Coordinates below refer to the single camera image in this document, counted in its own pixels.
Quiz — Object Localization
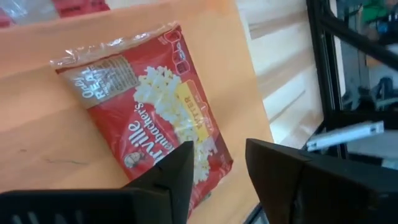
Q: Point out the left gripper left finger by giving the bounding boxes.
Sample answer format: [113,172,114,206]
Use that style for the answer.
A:
[0,140,195,224]

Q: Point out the black aluminium table frame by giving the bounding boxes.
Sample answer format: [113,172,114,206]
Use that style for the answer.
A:
[306,0,398,162]

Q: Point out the red Orville butter popcorn bag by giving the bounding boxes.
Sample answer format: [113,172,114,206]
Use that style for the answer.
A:
[49,21,234,218]

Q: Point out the cardboard box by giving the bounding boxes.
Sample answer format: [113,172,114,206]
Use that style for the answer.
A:
[0,0,274,224]

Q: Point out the white metal bracket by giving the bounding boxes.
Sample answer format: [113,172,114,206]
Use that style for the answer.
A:
[306,120,386,152]

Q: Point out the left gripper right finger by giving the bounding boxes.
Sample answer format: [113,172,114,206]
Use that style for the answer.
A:
[245,138,398,224]

